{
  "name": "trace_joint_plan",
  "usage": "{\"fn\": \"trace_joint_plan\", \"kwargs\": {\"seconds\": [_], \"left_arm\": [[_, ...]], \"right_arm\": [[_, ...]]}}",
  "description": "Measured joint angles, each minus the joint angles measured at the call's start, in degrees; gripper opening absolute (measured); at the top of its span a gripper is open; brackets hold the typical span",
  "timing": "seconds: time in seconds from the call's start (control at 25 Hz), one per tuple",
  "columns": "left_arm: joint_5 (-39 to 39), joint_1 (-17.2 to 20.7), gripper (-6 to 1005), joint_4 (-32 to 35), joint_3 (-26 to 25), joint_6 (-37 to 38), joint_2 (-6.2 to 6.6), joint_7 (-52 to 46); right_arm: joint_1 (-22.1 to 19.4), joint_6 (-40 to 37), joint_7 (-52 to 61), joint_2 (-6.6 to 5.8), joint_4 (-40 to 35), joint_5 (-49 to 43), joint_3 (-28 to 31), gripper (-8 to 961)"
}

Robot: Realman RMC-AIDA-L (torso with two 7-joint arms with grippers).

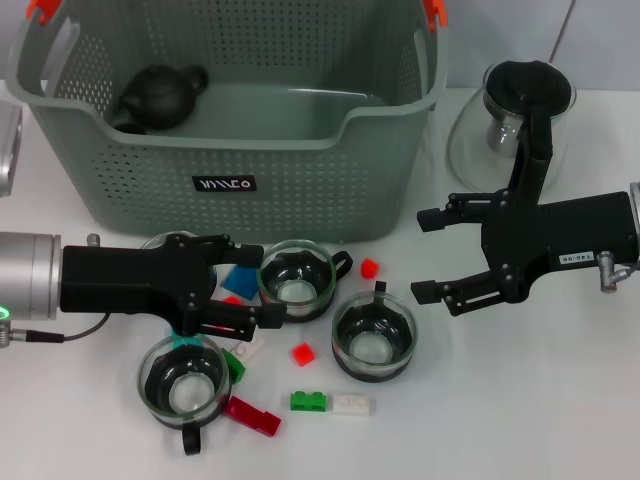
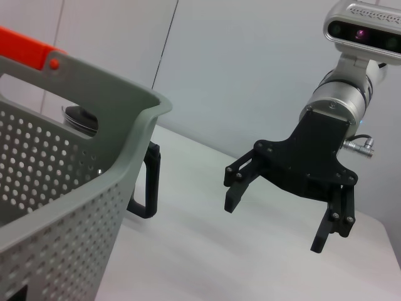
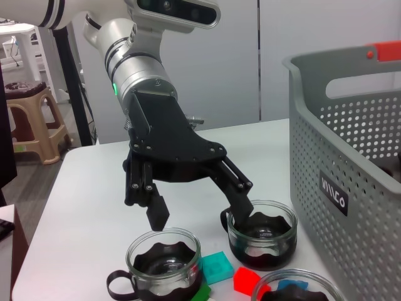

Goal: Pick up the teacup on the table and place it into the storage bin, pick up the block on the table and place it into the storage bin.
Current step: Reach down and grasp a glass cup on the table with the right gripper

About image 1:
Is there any orange bin handle clip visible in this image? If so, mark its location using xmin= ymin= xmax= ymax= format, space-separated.
xmin=24 ymin=0 xmax=64 ymax=26
xmin=422 ymin=0 xmax=449 ymax=32

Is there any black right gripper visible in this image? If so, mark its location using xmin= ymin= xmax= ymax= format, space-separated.
xmin=410 ymin=189 xmax=640 ymax=319

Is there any blue flat building brick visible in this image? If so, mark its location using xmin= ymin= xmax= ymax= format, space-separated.
xmin=219 ymin=264 xmax=264 ymax=304

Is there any red sloped building brick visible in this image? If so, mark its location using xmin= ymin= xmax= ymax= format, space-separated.
xmin=202 ymin=295 xmax=251 ymax=334

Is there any left arm grey cable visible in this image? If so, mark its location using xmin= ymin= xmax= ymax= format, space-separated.
xmin=0 ymin=312 xmax=109 ymax=347

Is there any black clay teapot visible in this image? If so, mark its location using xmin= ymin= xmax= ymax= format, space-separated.
xmin=110 ymin=63 xmax=210 ymax=135

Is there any white two-stud plate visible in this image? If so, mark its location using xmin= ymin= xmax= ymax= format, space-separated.
xmin=330 ymin=393 xmax=375 ymax=416
xmin=230 ymin=333 xmax=266 ymax=364

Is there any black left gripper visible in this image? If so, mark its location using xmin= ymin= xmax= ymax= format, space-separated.
xmin=59 ymin=232 xmax=289 ymax=342

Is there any glass pitcher with black handle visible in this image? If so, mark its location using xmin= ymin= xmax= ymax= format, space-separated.
xmin=447 ymin=58 xmax=579 ymax=207

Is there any grey-green perforated storage bin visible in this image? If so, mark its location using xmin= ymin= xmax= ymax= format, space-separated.
xmin=4 ymin=0 xmax=449 ymax=246

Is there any teal flat building brick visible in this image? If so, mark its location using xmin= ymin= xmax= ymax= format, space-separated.
xmin=164 ymin=327 xmax=211 ymax=351

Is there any green building brick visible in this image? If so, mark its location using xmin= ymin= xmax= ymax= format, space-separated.
xmin=219 ymin=348 xmax=248 ymax=385

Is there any dark red long brick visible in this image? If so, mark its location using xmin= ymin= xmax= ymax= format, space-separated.
xmin=223 ymin=395 xmax=282 ymax=438

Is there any green two-stud brick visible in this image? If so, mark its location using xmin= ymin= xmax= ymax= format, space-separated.
xmin=289 ymin=390 xmax=332 ymax=414

